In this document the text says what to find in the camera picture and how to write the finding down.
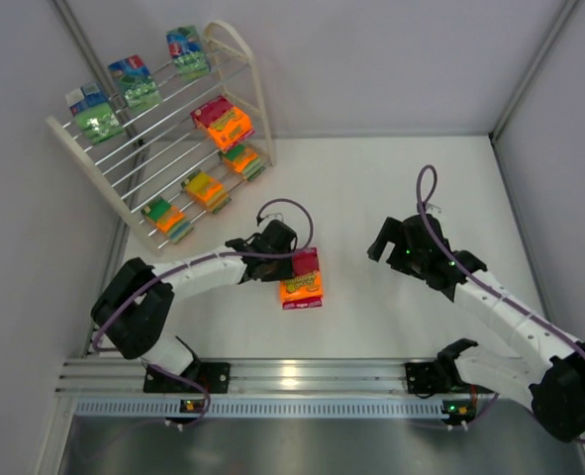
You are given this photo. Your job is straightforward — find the orange box barcode side up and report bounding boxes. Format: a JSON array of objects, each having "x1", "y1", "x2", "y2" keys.
[{"x1": 181, "y1": 169, "x2": 231, "y2": 214}]

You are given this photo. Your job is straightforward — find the orange green Sponge Daddy box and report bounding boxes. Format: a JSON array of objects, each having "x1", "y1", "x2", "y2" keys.
[{"x1": 141, "y1": 197, "x2": 193, "y2": 243}]

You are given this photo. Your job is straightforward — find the orange pink Scrub Mommy box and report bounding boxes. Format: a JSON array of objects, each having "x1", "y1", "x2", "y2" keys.
[{"x1": 190, "y1": 96, "x2": 254, "y2": 152}]

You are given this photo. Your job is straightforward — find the blue green Vileda sponge pack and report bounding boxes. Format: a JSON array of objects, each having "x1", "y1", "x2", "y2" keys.
[{"x1": 65, "y1": 82, "x2": 124, "y2": 144}]

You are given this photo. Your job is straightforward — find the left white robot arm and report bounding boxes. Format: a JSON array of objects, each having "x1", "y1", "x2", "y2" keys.
[{"x1": 90, "y1": 220, "x2": 297, "y2": 377}]

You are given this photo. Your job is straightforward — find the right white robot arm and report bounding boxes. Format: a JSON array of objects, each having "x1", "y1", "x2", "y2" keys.
[{"x1": 367, "y1": 214, "x2": 585, "y2": 442}]

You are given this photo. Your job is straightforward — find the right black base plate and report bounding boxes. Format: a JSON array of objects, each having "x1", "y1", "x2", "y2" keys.
[{"x1": 404, "y1": 361, "x2": 452, "y2": 398}]

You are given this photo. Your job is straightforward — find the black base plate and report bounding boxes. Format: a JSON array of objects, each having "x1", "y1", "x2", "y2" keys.
[
  {"x1": 404, "y1": 361, "x2": 452, "y2": 398},
  {"x1": 143, "y1": 361, "x2": 231, "y2": 394}
]

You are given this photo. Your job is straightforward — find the cream chrome wire shelf rack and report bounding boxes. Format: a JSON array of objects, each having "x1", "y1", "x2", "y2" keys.
[{"x1": 46, "y1": 20, "x2": 276, "y2": 255}]

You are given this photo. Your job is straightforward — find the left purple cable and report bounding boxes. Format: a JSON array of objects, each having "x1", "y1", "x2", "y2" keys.
[{"x1": 91, "y1": 198, "x2": 315, "y2": 430}]

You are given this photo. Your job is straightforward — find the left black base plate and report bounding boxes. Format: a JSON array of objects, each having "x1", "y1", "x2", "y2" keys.
[{"x1": 143, "y1": 361, "x2": 231, "y2": 394}]

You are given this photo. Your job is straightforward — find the aluminium mounting rail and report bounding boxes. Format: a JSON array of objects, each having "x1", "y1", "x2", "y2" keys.
[{"x1": 55, "y1": 358, "x2": 491, "y2": 421}]

